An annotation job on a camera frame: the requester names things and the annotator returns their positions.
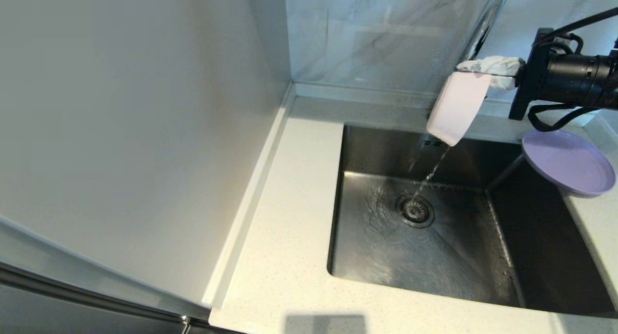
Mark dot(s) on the right gripper tissue-wrapped finger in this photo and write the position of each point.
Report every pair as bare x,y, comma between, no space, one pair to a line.
502,83
492,65

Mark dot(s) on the pink cup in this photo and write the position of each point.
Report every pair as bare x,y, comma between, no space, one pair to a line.
456,107

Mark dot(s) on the stainless steel sink basin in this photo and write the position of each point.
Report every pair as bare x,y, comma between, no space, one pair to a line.
434,261

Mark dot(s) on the purple round plate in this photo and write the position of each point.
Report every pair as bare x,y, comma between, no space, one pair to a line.
569,162

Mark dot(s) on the chrome kitchen faucet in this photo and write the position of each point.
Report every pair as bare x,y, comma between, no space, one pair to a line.
485,20

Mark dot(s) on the stainless steel appliance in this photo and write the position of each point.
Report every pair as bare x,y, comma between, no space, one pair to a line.
48,305

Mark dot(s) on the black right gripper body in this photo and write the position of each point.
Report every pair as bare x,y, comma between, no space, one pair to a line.
531,78

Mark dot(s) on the metal sink drain strainer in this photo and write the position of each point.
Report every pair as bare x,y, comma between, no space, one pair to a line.
414,211

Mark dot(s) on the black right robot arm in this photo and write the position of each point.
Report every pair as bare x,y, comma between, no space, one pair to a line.
584,78

